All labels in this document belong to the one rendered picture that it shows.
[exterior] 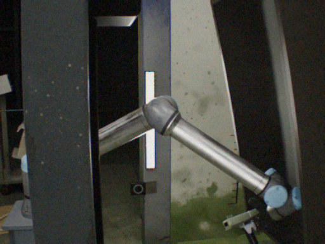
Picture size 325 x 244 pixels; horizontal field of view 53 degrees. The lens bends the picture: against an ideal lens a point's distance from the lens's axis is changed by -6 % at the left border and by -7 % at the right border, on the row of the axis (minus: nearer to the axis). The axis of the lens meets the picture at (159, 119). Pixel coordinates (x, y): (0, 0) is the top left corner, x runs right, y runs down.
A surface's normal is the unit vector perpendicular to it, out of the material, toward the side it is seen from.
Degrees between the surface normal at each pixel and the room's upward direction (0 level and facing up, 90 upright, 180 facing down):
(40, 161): 90
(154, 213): 90
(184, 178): 90
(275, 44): 90
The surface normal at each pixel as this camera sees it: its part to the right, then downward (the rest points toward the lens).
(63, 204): 0.18, 0.14
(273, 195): -0.18, 0.18
